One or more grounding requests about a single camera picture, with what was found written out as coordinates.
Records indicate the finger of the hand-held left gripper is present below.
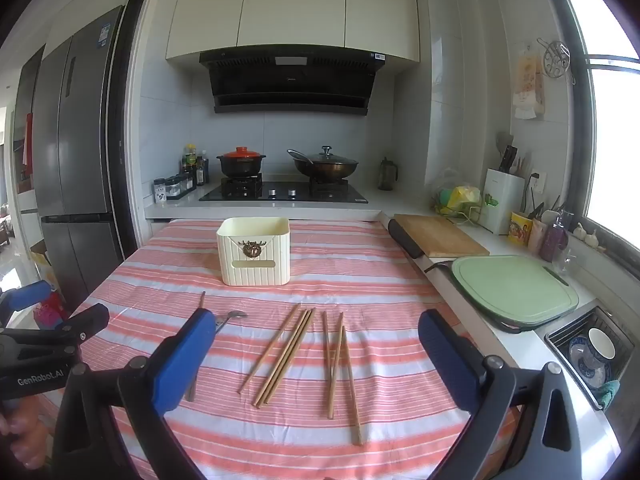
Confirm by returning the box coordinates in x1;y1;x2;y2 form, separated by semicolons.
0;280;53;330
59;303;111;345

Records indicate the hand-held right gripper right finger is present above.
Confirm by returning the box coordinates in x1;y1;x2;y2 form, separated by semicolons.
418;309;576;480

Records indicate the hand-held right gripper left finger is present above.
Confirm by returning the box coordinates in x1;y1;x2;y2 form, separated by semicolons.
52;307;217;480

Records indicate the cream ribbed utensil holder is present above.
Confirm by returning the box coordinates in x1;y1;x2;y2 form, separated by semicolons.
216;217;292;287

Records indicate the person's left hand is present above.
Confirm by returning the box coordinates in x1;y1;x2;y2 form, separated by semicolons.
0;399;52;474

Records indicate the pink red bag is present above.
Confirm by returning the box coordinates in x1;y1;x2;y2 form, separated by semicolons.
34;290;70;332

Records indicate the cardboard box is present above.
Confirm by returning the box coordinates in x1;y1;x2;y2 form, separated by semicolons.
29;240;53;286

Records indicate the thin metal utensil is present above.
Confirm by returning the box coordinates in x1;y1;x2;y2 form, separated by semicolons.
185;290;207;403

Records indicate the black mat with red trim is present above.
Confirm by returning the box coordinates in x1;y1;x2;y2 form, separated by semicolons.
425;259;581;335

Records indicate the green cutting board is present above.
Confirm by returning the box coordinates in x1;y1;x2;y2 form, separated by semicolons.
450;255;580;328

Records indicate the steel sink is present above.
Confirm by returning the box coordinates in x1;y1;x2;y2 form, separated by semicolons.
544;305;636;411

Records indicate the wooden cutting board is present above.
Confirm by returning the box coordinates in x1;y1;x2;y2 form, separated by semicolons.
392;214;491;259

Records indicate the blue patterned plate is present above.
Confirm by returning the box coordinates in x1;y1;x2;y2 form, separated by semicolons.
567;335;612;391

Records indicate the pink striped tablecloth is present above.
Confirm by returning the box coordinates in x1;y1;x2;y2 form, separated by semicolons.
40;219;521;480

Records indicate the yellow printed cup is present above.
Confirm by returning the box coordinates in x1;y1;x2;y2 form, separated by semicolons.
507;211;533;247

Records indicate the clear glass cup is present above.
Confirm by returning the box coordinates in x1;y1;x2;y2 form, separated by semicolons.
554;247;576;276

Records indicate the pink cup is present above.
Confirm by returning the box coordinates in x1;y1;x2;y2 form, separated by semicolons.
527;217;550;256

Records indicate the white bowl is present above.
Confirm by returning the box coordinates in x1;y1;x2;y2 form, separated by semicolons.
586;327;617;361

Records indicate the clear spice jar set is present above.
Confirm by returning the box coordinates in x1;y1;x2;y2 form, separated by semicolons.
165;172;197;200

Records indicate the purple bottle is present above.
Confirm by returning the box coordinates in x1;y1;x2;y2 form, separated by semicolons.
540;210;571;263

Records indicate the teal cloth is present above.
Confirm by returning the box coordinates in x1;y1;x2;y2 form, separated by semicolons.
595;380;621;411

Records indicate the white knife block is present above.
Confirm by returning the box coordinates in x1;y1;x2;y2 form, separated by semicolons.
481;167;526;235

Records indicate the yellow plastic bag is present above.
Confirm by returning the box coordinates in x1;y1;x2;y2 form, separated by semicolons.
447;185;483;213

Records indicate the grey steel refrigerator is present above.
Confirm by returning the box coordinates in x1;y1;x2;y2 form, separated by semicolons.
32;5;126;296

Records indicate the translucent plastic bag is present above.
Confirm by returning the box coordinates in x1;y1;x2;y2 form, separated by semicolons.
431;167;466;196

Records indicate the yellow cap sauce bottle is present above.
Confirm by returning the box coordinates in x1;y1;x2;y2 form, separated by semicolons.
181;144;198;181

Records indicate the black glass gas cooktop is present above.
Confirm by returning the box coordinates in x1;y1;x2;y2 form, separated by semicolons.
199;175;369;204

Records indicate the black clay pot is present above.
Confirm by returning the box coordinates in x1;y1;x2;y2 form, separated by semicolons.
216;155;267;179

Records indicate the dark glass jug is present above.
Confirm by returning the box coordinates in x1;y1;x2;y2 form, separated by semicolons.
377;156;399;192

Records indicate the dark tall cabinet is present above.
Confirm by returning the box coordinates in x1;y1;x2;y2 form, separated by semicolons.
12;45;46;196

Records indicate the dark metal wok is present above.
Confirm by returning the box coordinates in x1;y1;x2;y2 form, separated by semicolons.
286;147;360;182

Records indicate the glass wok lid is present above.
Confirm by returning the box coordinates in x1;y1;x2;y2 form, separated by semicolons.
295;146;358;166

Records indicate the window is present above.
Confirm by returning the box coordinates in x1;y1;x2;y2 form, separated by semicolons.
552;0;640;256

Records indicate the black range hood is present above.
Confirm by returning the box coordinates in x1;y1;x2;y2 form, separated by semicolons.
199;47;387;117

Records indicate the wire rack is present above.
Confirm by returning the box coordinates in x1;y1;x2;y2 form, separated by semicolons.
435;202;483;226

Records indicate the wall calendar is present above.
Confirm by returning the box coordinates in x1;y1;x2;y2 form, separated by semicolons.
514;42;547;121

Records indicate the round wire trivet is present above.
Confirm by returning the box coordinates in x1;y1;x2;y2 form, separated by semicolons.
537;36;576;86

